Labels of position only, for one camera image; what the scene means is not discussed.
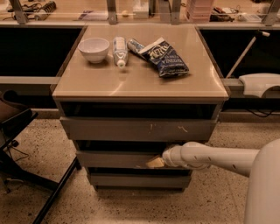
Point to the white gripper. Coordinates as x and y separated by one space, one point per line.
170 157

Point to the grey drawer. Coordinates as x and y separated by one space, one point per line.
153 181
137 129
114 159

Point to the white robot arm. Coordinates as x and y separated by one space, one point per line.
261 167

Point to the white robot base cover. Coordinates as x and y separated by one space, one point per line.
256 84

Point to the grey bottom drawer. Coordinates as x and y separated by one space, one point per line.
153 181

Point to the grey drawer cabinet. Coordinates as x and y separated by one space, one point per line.
136 91

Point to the grey top drawer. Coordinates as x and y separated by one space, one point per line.
137 129

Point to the blue vinegar chips bag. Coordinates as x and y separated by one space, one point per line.
161 55

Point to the clear plastic water bottle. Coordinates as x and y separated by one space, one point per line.
120 51

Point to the white bowl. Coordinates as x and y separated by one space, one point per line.
94 50

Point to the pink stacked bins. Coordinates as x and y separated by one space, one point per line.
198 11

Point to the white rod with black tip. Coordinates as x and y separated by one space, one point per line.
257 35

